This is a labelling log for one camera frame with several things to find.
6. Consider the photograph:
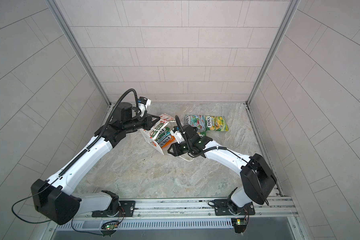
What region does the green spring tea candy bag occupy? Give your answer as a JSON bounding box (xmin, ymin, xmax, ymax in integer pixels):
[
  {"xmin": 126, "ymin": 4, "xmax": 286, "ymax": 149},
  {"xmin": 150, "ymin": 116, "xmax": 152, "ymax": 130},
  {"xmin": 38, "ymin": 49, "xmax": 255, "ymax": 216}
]
[{"xmin": 149, "ymin": 120, "xmax": 168, "ymax": 139}]

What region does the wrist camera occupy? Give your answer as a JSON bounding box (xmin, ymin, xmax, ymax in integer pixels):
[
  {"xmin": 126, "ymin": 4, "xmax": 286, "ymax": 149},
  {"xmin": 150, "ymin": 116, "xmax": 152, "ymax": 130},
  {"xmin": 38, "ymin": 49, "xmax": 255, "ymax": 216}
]
[
  {"xmin": 138, "ymin": 97, "xmax": 152, "ymax": 117},
  {"xmin": 170, "ymin": 126, "xmax": 184, "ymax": 144}
]

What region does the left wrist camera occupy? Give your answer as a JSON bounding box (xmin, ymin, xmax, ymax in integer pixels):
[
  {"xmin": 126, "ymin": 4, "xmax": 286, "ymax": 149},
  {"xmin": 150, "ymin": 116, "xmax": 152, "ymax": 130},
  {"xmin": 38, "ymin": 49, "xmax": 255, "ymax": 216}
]
[{"xmin": 138, "ymin": 97, "xmax": 152, "ymax": 117}]

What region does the aluminium rail frame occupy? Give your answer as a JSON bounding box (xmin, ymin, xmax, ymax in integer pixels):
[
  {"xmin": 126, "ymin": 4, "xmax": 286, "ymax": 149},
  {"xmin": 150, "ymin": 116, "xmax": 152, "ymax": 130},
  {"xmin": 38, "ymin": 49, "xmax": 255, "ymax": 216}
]
[{"xmin": 78, "ymin": 196, "xmax": 298, "ymax": 219}]

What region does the white paper bag red print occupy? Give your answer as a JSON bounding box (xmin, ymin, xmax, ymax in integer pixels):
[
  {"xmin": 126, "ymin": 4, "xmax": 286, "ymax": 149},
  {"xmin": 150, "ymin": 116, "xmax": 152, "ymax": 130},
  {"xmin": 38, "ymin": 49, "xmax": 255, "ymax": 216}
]
[{"xmin": 140, "ymin": 114, "xmax": 184, "ymax": 156}]

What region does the teal green candy bag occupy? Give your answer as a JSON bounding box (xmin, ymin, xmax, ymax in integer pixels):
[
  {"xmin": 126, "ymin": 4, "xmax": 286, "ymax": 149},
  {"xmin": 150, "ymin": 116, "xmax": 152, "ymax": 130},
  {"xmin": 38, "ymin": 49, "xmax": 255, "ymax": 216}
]
[{"xmin": 159, "ymin": 134, "xmax": 172, "ymax": 148}]

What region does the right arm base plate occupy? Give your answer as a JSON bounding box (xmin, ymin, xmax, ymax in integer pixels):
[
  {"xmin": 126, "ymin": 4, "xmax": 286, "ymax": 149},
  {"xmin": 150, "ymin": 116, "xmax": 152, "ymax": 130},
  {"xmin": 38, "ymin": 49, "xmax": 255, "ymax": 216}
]
[{"xmin": 208, "ymin": 199, "xmax": 256, "ymax": 216}]

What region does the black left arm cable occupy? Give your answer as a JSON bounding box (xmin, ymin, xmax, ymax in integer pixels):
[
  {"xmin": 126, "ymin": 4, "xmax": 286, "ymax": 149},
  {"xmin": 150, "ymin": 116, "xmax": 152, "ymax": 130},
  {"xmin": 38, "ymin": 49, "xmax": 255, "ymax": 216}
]
[{"xmin": 11, "ymin": 179, "xmax": 58, "ymax": 225}]

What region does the orange candy bag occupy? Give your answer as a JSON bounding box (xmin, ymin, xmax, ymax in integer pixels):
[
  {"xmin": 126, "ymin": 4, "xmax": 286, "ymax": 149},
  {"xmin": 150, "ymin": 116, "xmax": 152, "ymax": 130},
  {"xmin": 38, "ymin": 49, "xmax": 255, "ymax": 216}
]
[{"xmin": 162, "ymin": 136, "xmax": 176, "ymax": 148}]

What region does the left circuit board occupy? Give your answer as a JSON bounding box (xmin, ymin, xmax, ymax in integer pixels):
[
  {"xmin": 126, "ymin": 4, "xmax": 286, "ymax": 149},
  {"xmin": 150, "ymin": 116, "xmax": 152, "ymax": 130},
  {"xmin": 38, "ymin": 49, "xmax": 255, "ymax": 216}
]
[{"xmin": 101, "ymin": 221, "xmax": 121, "ymax": 231}]

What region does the circuit board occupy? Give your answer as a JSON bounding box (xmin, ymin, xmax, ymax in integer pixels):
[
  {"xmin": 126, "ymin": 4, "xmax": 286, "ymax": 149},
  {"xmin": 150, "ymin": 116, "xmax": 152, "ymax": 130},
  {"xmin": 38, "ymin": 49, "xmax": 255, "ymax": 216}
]
[
  {"xmin": 231, "ymin": 218, "xmax": 248, "ymax": 234},
  {"xmin": 101, "ymin": 221, "xmax": 121, "ymax": 231}
]

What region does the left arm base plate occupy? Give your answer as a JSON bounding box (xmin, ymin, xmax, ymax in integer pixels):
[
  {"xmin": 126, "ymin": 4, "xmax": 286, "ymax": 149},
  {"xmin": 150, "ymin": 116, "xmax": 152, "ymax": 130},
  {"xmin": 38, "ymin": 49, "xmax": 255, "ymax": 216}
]
[{"xmin": 92, "ymin": 201, "xmax": 136, "ymax": 218}]

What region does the green candy bag in bag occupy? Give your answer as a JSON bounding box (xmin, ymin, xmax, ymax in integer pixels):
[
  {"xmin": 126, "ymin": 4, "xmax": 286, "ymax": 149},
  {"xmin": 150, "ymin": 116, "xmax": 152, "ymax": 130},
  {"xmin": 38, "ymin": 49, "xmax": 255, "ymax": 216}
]
[{"xmin": 155, "ymin": 127, "xmax": 171, "ymax": 143}]

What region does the spring tea candy bag yellow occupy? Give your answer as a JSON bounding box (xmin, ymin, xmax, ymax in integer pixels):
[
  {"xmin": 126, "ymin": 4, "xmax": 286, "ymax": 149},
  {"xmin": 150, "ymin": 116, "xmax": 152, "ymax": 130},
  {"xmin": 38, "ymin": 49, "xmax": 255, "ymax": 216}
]
[{"xmin": 205, "ymin": 116, "xmax": 229, "ymax": 132}]

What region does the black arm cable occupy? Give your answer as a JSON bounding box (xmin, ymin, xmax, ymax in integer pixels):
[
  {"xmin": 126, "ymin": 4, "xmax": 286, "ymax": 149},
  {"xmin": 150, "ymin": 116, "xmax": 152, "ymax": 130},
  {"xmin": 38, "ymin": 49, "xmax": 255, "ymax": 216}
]
[
  {"xmin": 11, "ymin": 179, "xmax": 58, "ymax": 225},
  {"xmin": 174, "ymin": 115, "xmax": 271, "ymax": 207}
]

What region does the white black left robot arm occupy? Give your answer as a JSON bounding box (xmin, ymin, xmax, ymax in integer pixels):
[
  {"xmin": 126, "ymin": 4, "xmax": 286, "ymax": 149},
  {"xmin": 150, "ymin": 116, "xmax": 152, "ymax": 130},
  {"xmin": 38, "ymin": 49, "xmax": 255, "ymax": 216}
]
[{"xmin": 31, "ymin": 103, "xmax": 160, "ymax": 225}]

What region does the aluminium corner post left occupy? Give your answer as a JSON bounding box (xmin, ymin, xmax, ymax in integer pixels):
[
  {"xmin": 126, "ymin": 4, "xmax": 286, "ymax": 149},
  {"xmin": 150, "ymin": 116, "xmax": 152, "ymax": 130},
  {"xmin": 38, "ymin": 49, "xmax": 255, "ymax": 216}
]
[{"xmin": 46, "ymin": 0, "xmax": 111, "ymax": 106}]

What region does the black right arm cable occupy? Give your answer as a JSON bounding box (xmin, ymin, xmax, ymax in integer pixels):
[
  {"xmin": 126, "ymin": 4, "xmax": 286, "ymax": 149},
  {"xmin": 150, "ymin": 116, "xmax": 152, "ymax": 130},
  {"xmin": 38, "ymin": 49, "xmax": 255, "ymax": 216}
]
[{"xmin": 174, "ymin": 115, "xmax": 271, "ymax": 207}]

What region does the right circuit board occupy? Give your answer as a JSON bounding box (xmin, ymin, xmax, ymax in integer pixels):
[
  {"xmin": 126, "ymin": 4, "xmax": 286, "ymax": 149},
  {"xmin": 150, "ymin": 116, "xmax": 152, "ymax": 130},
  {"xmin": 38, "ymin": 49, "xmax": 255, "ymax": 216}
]
[{"xmin": 231, "ymin": 218, "xmax": 248, "ymax": 234}]

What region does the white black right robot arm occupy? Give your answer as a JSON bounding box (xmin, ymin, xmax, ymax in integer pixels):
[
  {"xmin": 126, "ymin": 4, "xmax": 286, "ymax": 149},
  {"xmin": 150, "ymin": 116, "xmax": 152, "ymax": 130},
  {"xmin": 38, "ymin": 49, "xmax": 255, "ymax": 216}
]
[{"xmin": 168, "ymin": 125, "xmax": 277, "ymax": 215}]

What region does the aluminium corner post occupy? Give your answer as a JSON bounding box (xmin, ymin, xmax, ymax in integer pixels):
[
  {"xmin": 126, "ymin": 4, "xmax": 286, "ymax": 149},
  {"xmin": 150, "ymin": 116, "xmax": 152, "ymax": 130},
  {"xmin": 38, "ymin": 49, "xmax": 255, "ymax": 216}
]
[
  {"xmin": 46, "ymin": 0, "xmax": 111, "ymax": 106},
  {"xmin": 247, "ymin": 0, "xmax": 300, "ymax": 106}
]

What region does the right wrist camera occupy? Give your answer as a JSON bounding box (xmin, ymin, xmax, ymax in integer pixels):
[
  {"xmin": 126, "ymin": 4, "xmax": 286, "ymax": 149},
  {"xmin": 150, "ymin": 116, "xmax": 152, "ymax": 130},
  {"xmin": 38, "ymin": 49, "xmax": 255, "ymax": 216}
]
[{"xmin": 170, "ymin": 126, "xmax": 184, "ymax": 144}]

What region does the aluminium corner post right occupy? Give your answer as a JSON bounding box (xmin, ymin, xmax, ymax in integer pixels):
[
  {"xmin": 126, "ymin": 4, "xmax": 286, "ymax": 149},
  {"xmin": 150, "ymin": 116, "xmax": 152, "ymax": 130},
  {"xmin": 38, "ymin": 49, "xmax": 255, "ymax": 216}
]
[{"xmin": 247, "ymin": 0, "xmax": 300, "ymax": 106}]

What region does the mint blossom candy bag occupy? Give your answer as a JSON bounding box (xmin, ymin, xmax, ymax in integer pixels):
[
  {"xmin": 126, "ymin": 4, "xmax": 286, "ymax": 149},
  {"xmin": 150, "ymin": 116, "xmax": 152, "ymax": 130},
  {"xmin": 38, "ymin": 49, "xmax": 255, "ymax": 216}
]
[{"xmin": 185, "ymin": 115, "xmax": 206, "ymax": 132}]

